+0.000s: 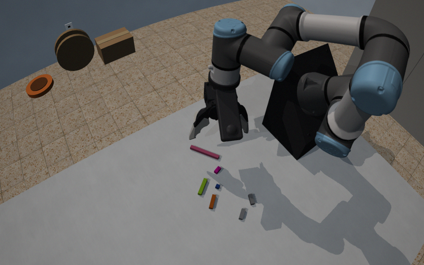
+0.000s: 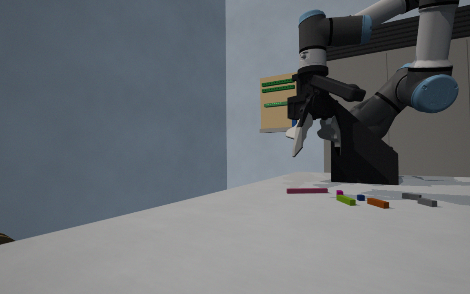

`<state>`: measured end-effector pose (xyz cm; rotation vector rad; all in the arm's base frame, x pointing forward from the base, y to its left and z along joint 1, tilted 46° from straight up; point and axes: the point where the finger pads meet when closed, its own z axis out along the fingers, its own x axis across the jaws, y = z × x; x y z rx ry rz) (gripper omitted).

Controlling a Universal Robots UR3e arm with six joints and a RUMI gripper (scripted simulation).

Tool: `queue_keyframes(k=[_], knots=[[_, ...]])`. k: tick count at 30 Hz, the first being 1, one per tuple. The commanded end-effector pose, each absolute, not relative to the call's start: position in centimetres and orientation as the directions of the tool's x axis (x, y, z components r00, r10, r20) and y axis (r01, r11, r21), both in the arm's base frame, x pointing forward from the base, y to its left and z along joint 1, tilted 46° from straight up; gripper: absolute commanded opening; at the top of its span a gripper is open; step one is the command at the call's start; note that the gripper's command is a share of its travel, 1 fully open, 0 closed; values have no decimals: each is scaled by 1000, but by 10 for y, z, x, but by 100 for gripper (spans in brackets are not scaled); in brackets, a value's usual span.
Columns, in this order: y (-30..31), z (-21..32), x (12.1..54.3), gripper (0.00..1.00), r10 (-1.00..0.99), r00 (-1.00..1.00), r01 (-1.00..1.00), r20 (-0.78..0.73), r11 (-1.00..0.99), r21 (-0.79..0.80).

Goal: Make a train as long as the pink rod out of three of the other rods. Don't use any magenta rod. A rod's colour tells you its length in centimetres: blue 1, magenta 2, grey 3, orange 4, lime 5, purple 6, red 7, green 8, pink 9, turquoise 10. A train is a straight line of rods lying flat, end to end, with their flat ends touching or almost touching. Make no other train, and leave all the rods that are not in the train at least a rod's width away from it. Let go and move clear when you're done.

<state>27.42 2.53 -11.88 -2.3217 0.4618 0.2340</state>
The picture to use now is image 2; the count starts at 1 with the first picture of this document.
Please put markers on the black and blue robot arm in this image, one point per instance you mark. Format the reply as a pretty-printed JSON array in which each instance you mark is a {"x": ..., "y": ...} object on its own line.
[{"x": 425, "y": 85}]

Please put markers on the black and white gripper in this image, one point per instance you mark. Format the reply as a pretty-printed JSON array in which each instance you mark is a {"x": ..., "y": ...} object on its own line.
[{"x": 309, "y": 104}]

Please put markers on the lime green rod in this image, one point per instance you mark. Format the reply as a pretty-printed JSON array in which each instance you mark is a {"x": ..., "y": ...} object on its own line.
[{"x": 346, "y": 200}]

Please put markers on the orange rod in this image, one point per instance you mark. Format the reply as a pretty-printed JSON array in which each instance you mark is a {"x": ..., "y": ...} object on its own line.
[{"x": 378, "y": 203}]

